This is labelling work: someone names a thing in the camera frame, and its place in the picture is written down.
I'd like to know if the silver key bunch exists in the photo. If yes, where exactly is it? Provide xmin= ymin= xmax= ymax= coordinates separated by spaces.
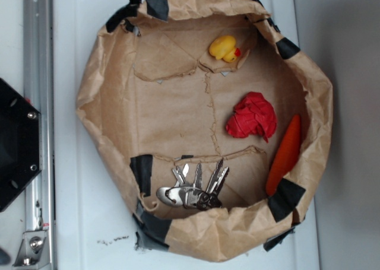
xmin=156 ymin=160 xmax=229 ymax=211

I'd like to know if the brown paper bag bin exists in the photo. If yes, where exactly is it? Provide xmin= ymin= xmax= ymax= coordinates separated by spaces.
xmin=77 ymin=0 xmax=333 ymax=262

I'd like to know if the crumpled red paper ball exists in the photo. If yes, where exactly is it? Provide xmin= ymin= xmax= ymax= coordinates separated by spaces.
xmin=226 ymin=91 xmax=277 ymax=143

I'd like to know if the yellow rubber duck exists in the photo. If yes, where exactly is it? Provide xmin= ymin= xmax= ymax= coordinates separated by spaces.
xmin=208 ymin=35 xmax=241 ymax=63

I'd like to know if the orange plastic carrot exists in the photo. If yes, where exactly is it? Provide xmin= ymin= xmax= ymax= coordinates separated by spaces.
xmin=265 ymin=114 xmax=301 ymax=196

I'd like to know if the white tray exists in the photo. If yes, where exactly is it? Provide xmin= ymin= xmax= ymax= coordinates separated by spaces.
xmin=53 ymin=0 xmax=319 ymax=269

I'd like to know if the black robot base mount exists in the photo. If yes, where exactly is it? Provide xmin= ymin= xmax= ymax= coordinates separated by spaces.
xmin=1 ymin=80 xmax=41 ymax=212

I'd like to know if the aluminium frame rail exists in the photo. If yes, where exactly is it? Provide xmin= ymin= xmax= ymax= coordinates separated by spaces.
xmin=23 ymin=0 xmax=57 ymax=269

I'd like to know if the metal corner bracket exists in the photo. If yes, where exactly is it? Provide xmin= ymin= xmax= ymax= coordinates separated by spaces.
xmin=12 ymin=230 xmax=50 ymax=269

